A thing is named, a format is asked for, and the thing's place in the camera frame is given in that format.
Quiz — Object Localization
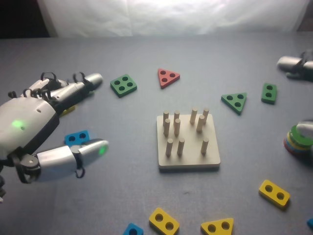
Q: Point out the wooden peg board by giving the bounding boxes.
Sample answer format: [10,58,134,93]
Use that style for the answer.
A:
[156,107,221,171]

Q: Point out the green triangle block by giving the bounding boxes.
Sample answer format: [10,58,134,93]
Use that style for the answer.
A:
[221,92,247,116]

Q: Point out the coloured rings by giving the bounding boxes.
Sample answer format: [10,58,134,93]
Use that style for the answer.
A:
[283,137,313,156]

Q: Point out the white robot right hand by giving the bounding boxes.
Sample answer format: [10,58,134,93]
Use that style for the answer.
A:
[276,49,313,138]

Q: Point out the green rectangle block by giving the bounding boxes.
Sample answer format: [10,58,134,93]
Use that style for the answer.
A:
[261,83,278,105]

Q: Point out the blue square block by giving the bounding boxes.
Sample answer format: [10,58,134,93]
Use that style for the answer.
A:
[64,130,91,148]

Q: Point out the yellow square block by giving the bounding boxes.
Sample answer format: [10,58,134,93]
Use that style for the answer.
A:
[60,105,76,117]

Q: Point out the yellow rectangle block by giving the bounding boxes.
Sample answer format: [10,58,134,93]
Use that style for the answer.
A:
[258,180,291,209]
[148,207,180,235]

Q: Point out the grey table cloth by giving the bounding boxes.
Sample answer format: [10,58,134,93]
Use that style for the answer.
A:
[0,31,313,235]

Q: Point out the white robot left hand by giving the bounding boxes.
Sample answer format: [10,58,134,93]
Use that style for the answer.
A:
[0,71,110,185]

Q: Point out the red triangle block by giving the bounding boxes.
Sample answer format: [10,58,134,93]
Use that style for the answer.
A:
[157,68,181,90]

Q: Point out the green square block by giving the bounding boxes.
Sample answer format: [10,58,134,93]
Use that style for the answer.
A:
[110,73,138,98]

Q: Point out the white backdrop sheet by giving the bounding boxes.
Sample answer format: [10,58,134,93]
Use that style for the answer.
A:
[37,0,311,38]

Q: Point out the blue rectangle block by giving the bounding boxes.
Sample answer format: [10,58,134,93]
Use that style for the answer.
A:
[123,222,144,235]

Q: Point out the yellow triangle block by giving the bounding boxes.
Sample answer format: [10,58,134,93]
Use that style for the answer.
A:
[200,217,235,235]

